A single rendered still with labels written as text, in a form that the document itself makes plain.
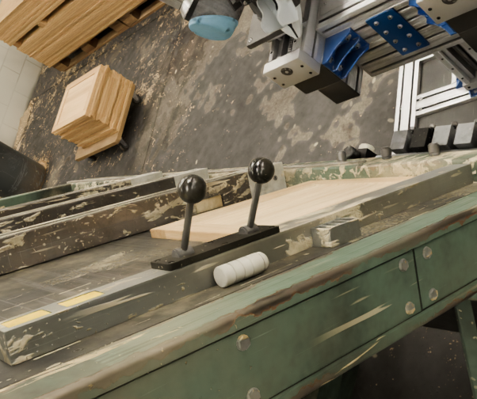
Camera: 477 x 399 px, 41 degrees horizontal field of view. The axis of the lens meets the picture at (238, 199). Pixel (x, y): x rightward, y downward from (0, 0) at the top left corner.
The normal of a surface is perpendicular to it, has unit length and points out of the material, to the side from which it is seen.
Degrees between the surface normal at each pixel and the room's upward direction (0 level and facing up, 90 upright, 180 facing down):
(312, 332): 90
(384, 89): 0
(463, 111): 0
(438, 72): 0
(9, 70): 90
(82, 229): 90
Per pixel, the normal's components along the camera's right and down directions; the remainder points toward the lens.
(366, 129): -0.72, -0.39
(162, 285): 0.63, 0.00
